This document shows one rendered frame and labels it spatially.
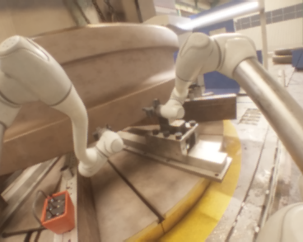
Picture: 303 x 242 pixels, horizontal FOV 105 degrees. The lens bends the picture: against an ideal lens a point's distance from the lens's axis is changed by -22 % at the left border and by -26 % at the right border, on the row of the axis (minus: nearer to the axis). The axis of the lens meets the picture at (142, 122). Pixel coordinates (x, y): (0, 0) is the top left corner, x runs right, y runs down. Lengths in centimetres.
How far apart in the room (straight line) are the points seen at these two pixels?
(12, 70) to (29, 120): 103
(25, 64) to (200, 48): 47
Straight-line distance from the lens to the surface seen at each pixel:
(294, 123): 50
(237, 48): 59
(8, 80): 41
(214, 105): 244
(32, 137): 128
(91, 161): 77
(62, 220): 85
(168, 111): 102
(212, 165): 141
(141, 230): 122
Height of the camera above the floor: 132
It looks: 20 degrees down
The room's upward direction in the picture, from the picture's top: 14 degrees counter-clockwise
